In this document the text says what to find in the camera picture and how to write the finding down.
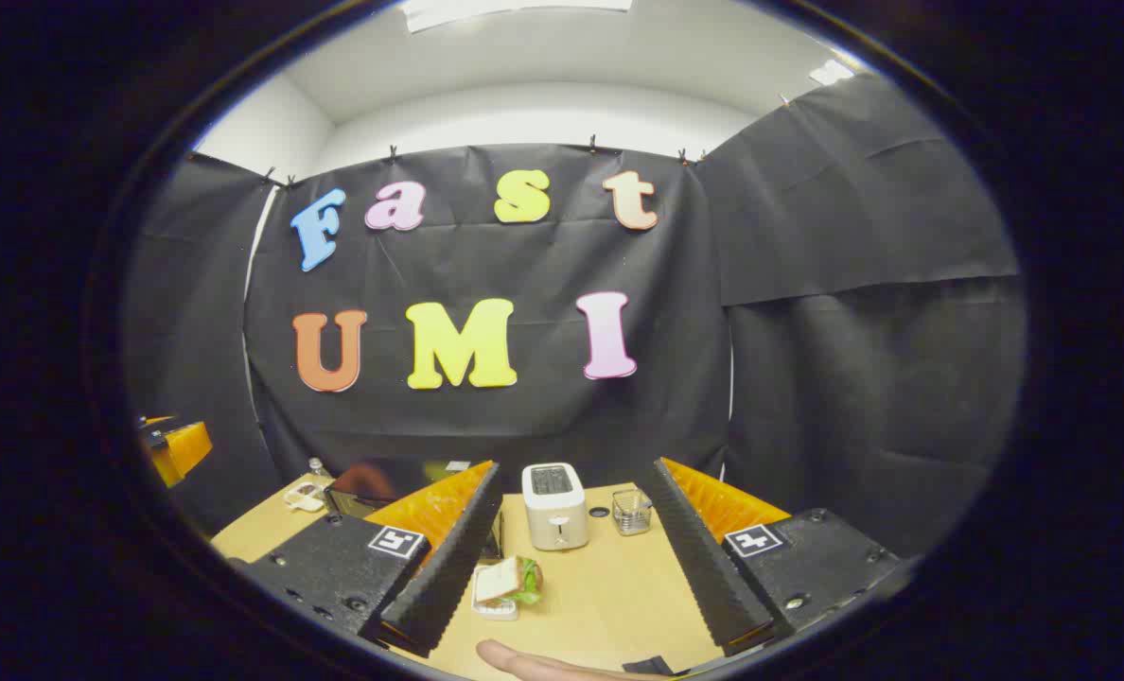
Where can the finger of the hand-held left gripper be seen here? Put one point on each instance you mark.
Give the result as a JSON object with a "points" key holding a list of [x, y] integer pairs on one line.
{"points": [[184, 449]]}

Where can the small ceiling light panel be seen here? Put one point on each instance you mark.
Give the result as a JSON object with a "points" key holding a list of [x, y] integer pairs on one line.
{"points": [[831, 72]]}

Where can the clear plastic water bottle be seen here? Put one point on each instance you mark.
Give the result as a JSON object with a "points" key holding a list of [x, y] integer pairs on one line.
{"points": [[318, 468]]}

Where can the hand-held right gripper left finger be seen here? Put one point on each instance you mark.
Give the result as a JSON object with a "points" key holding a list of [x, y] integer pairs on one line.
{"points": [[453, 558]]}

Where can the small white snack dish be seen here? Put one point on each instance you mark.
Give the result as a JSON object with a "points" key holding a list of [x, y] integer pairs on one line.
{"points": [[305, 497]]}

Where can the black electric oven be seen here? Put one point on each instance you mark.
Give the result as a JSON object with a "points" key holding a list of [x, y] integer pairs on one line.
{"points": [[373, 484]]}

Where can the toast and lettuce sandwich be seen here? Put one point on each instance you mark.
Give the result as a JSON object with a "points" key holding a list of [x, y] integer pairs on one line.
{"points": [[510, 579]]}

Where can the white toaster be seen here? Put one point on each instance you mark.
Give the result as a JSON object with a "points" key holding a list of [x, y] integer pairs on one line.
{"points": [[554, 515]]}

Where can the black backdrop cloth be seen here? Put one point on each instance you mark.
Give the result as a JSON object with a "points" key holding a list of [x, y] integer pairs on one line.
{"points": [[543, 416]]}

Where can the large ceiling light panel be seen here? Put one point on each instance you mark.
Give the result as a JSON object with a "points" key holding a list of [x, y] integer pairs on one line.
{"points": [[515, 9]]}

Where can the white rectangular tray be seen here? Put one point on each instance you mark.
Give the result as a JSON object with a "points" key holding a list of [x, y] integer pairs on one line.
{"points": [[494, 610]]}

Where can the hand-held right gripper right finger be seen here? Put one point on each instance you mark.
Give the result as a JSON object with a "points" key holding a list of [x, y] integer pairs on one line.
{"points": [[704, 567]]}

